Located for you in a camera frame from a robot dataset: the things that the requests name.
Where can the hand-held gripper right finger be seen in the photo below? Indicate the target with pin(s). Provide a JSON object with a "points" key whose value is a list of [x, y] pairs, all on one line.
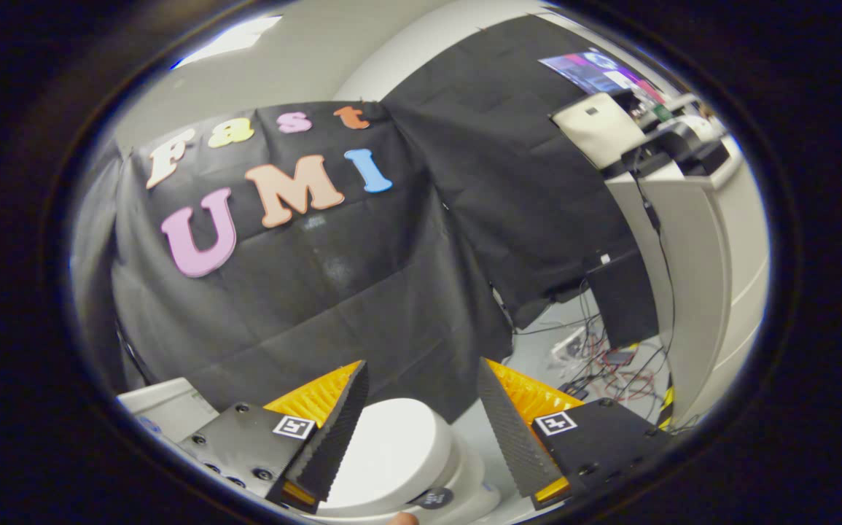
{"points": [[512, 430]]}

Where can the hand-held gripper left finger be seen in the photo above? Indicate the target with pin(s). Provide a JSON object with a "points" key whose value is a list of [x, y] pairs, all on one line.
{"points": [[333, 437]]}

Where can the white toilet lid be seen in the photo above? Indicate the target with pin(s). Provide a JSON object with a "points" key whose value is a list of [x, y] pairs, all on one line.
{"points": [[399, 452]]}

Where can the white toilet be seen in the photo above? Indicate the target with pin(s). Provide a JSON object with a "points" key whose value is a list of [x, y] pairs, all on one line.
{"points": [[165, 408]]}

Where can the black backdrop cloth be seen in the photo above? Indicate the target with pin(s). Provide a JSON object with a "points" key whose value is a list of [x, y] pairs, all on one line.
{"points": [[362, 292]]}

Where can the yellow black striped tape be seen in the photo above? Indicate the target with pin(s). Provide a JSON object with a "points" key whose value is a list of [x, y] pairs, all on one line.
{"points": [[666, 408]]}

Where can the black computer case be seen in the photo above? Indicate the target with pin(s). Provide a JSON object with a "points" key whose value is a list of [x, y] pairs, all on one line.
{"points": [[623, 299]]}

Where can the white cabinet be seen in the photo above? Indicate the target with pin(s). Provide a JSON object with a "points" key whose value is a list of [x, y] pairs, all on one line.
{"points": [[690, 277]]}

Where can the black angular device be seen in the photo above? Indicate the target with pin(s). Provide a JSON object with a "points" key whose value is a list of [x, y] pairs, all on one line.
{"points": [[654, 160]]}

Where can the cream tote bag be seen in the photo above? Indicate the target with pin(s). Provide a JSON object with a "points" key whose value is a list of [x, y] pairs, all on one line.
{"points": [[595, 131]]}

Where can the black flat device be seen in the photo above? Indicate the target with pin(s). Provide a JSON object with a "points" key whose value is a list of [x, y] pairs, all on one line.
{"points": [[705, 154]]}

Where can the white box with papers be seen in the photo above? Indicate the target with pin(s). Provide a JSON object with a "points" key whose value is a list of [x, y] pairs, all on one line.
{"points": [[698, 127]]}

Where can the computer monitor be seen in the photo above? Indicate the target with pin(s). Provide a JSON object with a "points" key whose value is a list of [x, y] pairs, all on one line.
{"points": [[595, 73]]}

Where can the ceiling light panel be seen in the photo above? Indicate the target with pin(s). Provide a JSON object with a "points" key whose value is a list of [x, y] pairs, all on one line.
{"points": [[235, 40]]}

